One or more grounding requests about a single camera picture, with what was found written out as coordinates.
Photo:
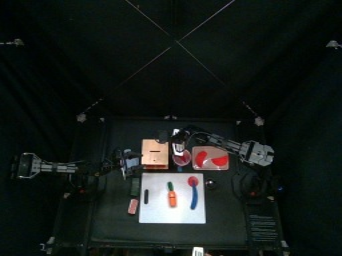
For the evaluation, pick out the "white cutting board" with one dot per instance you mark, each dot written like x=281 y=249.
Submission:
x=161 y=213

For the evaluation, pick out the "small black stick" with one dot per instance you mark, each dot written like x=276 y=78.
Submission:
x=146 y=196

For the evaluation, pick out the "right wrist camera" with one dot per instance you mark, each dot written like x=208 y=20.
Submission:
x=164 y=136

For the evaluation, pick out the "red plastic cup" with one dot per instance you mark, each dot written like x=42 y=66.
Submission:
x=185 y=162

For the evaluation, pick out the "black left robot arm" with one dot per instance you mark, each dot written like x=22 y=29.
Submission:
x=45 y=165

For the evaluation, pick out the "pink block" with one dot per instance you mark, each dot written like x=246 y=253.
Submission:
x=133 y=206

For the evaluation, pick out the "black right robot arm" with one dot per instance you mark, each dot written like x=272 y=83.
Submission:
x=256 y=153

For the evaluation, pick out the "orange toy carrot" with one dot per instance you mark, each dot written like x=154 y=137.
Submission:
x=173 y=199

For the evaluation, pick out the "wooden box with red front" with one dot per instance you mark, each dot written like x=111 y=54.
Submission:
x=156 y=153

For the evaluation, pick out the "red half-round toy slice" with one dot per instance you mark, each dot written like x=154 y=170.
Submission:
x=221 y=161

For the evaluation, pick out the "black label plate white text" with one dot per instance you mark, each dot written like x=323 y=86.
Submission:
x=262 y=230

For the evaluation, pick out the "red crescent toy slice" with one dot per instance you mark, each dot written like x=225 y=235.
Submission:
x=201 y=159

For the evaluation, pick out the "green striped block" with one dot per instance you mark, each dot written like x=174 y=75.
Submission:
x=134 y=187

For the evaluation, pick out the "pink tray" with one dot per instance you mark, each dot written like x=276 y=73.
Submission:
x=210 y=149

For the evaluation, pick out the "metal frame clamp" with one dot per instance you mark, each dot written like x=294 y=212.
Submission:
x=333 y=44
x=17 y=42
x=260 y=120
x=81 y=117

